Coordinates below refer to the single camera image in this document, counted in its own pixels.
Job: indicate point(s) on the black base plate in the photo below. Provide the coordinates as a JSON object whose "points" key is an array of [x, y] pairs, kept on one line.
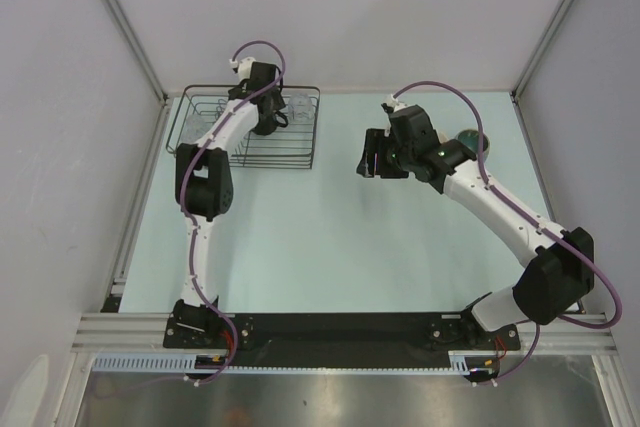
{"points": [[410, 340]]}

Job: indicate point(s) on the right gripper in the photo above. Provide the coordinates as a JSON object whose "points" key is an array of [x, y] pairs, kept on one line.
{"points": [[376, 142]]}

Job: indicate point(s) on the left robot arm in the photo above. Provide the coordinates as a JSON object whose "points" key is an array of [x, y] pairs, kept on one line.
{"points": [[204, 192]]}

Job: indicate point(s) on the black wire dish rack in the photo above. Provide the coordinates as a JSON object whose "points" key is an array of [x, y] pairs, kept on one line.
{"points": [[292, 147]]}

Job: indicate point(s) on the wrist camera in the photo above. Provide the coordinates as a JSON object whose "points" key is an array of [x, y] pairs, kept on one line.
{"points": [[242, 68], [391, 105]]}

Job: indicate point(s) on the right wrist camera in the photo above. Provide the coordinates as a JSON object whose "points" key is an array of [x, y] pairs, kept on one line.
{"points": [[391, 105]]}

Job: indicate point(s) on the clear faceted glass cup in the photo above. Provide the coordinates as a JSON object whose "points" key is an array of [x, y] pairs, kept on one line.
{"points": [[301, 108]]}

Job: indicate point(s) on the white slotted cable duct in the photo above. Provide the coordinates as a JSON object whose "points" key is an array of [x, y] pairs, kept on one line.
{"points": [[454, 364]]}

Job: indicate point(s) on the aluminium frame rail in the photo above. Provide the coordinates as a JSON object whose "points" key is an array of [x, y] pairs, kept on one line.
{"points": [[143, 333]]}

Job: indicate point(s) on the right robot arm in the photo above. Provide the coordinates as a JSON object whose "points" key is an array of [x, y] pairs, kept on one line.
{"points": [[556, 274]]}

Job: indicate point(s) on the pink ceramic mug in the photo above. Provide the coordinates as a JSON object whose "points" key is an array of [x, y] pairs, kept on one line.
{"points": [[442, 137]]}

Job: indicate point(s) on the black ceramic mug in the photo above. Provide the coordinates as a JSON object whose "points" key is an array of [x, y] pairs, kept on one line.
{"points": [[269, 122]]}

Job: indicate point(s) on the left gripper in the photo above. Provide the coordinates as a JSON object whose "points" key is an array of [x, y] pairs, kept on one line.
{"points": [[276, 100]]}

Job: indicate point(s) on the green speckled ceramic mug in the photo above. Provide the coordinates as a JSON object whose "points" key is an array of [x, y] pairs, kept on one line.
{"points": [[475, 141]]}

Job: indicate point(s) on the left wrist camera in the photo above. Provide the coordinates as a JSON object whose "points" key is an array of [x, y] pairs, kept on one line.
{"points": [[242, 68]]}

